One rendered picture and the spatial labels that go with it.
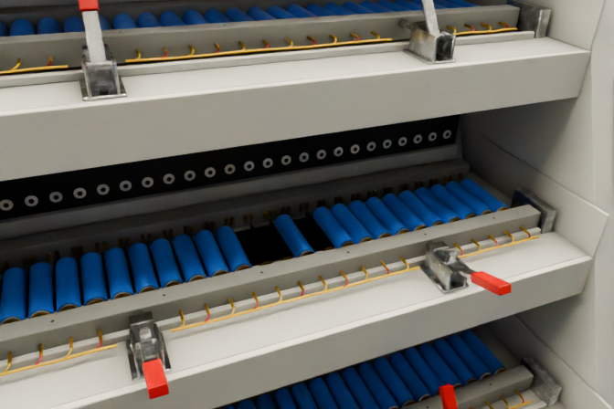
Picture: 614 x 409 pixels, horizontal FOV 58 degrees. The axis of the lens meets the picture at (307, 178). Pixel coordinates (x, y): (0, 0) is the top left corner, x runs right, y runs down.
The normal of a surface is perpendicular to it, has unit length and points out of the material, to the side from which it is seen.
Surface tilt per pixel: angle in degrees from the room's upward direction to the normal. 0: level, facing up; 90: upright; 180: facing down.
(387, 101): 111
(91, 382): 21
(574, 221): 90
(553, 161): 90
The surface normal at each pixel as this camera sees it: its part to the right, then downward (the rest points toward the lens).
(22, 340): 0.39, 0.46
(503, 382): 0.04, -0.87
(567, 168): -0.92, 0.16
